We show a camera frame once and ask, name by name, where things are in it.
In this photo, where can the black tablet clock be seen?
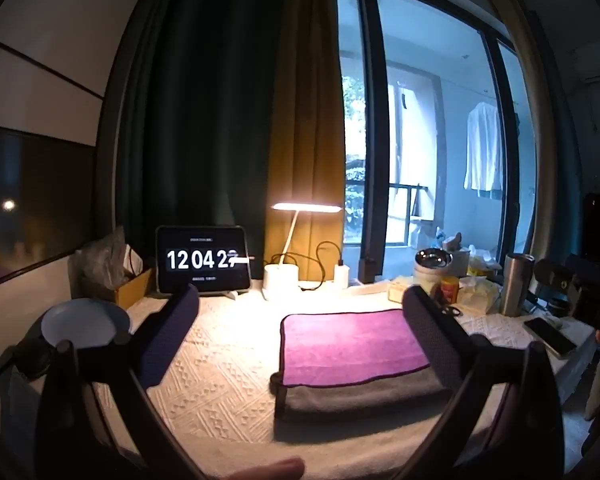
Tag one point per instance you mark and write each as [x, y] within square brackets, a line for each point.
[202, 259]

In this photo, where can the yellow tissue pack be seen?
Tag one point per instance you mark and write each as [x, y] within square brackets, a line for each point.
[477, 292]

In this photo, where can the mustard yellow curtain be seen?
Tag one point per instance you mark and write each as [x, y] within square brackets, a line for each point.
[307, 110]

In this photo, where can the black scissors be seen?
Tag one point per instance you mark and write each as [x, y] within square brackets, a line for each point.
[450, 310]

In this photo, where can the dark green curtain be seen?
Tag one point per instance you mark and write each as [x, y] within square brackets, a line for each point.
[195, 100]

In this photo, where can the steel tumbler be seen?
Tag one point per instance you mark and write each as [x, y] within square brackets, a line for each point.
[516, 285]

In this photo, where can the white textured tablecloth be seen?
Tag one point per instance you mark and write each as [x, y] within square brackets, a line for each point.
[220, 385]

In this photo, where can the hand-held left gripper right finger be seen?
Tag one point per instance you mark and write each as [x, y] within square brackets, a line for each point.
[430, 340]

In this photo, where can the white pot with metal lid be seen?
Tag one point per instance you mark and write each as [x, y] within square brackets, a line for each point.
[431, 270]

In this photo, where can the cardboard box with bag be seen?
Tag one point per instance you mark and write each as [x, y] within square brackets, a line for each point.
[102, 267]

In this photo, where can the small pale box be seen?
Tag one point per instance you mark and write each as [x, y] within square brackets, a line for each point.
[399, 290]

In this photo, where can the white charger plug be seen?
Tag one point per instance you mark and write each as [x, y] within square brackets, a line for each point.
[341, 275]

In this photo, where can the smartphone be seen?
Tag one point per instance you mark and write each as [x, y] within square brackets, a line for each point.
[550, 336]

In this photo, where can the dark window frame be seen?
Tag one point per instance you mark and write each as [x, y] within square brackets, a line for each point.
[375, 125]

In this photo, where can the grey towel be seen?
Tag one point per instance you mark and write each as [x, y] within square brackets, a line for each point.
[350, 400]

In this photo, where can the red and yellow jar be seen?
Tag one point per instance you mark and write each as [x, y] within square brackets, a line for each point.
[448, 291]

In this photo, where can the white hanging shirt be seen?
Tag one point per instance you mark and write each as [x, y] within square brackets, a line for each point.
[484, 147]

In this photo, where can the white plate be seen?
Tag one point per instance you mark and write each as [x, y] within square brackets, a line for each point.
[82, 322]

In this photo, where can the purple towel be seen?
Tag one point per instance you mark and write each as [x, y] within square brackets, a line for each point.
[350, 345]

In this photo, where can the white desk lamp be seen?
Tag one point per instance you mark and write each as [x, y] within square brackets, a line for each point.
[285, 270]

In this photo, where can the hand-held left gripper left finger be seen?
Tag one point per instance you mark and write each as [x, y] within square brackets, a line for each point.
[172, 335]

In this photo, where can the person's left hand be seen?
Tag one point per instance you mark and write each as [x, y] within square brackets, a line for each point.
[265, 471]

